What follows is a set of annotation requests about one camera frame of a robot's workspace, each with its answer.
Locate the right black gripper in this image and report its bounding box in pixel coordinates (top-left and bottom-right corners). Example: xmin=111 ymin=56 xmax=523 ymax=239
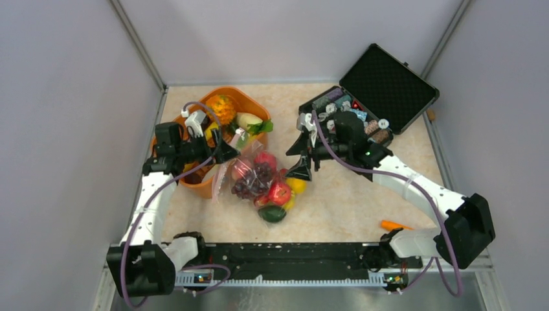
xmin=284 ymin=131 xmax=351 ymax=181

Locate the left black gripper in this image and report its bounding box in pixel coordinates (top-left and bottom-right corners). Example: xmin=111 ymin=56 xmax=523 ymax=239
xmin=176 ymin=128 xmax=240 ymax=165

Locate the red toy pepper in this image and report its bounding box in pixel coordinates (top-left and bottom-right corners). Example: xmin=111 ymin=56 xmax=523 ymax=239
xmin=254 ymin=151 xmax=278 ymax=170

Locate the red toy tomato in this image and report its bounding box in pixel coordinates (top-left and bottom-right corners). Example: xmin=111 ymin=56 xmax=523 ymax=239
xmin=267 ymin=181 xmax=292 ymax=206

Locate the dark toy grape bunch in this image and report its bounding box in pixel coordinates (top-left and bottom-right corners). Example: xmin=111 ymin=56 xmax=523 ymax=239
xmin=230 ymin=163 xmax=274 ymax=200

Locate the clear zip top bag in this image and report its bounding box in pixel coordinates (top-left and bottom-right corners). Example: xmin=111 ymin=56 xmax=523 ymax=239
xmin=212 ymin=128 xmax=307 ymax=224

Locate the toy peach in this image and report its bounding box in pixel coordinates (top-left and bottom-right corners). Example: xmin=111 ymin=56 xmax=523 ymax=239
xmin=230 ymin=158 xmax=254 ymax=181

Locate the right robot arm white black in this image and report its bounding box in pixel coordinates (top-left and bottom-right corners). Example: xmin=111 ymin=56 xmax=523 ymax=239
xmin=286 ymin=111 xmax=495 ymax=270

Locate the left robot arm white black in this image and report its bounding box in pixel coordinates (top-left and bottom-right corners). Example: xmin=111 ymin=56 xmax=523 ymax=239
xmin=106 ymin=122 xmax=240 ymax=301

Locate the yellow toy lemon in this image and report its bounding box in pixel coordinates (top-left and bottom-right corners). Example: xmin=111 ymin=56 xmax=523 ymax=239
xmin=286 ymin=178 xmax=307 ymax=194

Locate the small yellow toy fruit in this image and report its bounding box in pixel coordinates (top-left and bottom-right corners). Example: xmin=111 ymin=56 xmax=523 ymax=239
xmin=204 ymin=122 xmax=219 ymax=142

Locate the toy pineapple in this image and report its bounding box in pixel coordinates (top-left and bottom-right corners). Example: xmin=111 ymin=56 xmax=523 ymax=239
xmin=205 ymin=95 xmax=237 ymax=126

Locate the orange plastic basket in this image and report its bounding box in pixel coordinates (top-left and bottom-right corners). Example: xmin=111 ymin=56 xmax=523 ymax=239
xmin=161 ymin=86 xmax=271 ymax=199

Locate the black poker chip case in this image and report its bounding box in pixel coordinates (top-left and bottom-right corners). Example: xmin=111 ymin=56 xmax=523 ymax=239
xmin=298 ymin=43 xmax=440 ymax=146

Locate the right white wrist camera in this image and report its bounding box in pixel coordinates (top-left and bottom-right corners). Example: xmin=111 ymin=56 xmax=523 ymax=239
xmin=297 ymin=113 xmax=318 ymax=147

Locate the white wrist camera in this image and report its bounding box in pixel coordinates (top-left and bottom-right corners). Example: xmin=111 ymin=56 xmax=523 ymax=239
xmin=297 ymin=113 xmax=318 ymax=147
xmin=181 ymin=109 xmax=209 ymax=138

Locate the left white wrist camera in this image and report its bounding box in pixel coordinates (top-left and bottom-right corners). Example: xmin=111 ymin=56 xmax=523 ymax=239
xmin=181 ymin=109 xmax=209 ymax=138

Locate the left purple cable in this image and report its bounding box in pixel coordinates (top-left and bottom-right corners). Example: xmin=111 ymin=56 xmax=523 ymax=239
xmin=120 ymin=101 xmax=232 ymax=310

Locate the purple cable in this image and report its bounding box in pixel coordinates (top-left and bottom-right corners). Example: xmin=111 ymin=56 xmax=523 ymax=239
xmin=311 ymin=110 xmax=465 ymax=298
xmin=120 ymin=101 xmax=232 ymax=310

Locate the orange handled tool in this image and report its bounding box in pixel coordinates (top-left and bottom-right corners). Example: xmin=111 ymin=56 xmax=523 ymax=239
xmin=380 ymin=220 xmax=412 ymax=231

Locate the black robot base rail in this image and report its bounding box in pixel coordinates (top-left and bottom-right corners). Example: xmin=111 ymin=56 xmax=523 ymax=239
xmin=186 ymin=242 xmax=423 ymax=282

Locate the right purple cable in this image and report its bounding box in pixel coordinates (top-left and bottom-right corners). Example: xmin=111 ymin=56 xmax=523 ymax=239
xmin=311 ymin=110 xmax=465 ymax=298

